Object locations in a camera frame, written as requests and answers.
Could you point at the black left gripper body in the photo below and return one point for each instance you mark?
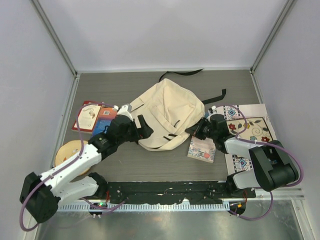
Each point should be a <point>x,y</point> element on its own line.
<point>132,135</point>

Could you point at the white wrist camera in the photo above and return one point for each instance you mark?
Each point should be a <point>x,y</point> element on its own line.
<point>124,110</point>
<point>213,110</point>

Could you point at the square floral ceramic plate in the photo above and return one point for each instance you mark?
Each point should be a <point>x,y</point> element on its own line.
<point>256,129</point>

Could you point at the small blue notebook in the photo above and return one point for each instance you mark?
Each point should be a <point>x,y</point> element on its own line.
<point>207,116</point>

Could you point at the blue orange paperback book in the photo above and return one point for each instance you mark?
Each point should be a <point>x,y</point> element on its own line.
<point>104,118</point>

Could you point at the floral pink paperback book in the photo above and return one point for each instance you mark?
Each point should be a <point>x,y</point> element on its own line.
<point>203,150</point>

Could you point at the cream canvas backpack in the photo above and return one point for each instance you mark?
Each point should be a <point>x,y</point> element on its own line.
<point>169,110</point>

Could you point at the patterned white placemat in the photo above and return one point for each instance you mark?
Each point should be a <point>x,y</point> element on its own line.
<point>236,163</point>

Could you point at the round wooden painted plate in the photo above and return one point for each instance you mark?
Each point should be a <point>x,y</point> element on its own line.
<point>66,151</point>

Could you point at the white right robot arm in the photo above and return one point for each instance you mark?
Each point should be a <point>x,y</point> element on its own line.
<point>273,166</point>

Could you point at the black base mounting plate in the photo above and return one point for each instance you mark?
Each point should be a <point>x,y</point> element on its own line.
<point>174,192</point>

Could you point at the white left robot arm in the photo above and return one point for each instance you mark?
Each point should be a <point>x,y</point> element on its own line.
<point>43,194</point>

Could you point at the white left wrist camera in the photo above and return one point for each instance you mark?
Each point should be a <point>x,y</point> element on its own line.
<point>124,110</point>

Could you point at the aluminium frame rail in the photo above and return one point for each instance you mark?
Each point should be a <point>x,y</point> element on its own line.
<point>286,193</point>

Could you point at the white slotted cable duct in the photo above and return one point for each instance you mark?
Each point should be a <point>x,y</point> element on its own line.
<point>185,206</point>

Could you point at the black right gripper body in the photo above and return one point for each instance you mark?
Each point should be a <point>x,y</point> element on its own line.
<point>208,131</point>

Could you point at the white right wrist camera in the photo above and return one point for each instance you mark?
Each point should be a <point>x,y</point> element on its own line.
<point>213,110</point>

